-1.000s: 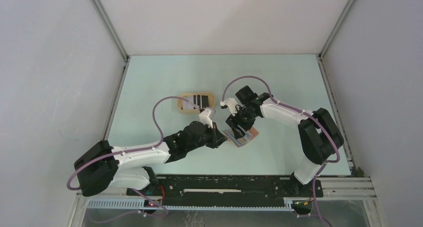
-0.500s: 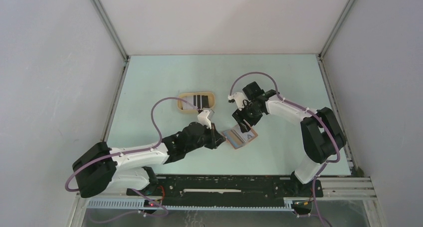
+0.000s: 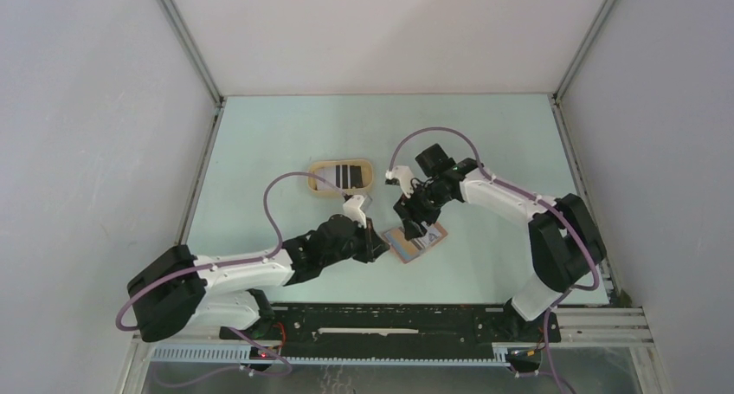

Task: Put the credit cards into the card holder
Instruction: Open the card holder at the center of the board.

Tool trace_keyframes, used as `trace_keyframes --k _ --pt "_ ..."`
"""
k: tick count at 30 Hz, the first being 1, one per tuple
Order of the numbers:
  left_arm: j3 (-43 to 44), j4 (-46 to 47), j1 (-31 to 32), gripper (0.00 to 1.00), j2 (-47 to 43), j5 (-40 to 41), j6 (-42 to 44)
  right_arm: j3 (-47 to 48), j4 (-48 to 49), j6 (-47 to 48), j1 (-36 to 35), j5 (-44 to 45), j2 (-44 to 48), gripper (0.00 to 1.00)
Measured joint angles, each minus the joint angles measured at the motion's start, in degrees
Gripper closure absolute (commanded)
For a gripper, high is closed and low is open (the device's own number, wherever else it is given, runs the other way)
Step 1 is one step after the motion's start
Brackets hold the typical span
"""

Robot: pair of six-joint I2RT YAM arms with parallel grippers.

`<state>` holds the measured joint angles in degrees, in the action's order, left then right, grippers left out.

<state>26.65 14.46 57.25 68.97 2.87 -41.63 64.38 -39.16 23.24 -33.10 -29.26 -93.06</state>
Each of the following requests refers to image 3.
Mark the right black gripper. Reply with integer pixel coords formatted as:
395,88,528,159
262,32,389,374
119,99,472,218
393,180,452,242

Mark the aluminium frame rail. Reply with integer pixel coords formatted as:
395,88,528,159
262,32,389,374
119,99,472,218
132,303,654,366

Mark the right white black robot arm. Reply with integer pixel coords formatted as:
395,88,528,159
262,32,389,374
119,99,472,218
385,144,607,340

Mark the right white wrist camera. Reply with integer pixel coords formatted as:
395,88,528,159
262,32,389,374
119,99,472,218
385,165,415,198

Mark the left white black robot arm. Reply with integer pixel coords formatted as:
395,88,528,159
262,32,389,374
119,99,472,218
127,215,390,343

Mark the black card in tray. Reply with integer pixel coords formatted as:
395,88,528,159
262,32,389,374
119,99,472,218
336,165,364,189

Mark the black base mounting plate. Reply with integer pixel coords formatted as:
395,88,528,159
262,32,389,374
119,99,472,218
242,303,561,361

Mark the beige oval card tray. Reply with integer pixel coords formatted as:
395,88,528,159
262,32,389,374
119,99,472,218
306,158,374,197

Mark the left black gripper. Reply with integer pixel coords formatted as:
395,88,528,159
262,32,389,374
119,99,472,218
322,216,389,268

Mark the brown leather card holder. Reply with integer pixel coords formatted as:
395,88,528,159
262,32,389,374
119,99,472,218
383,223,447,264

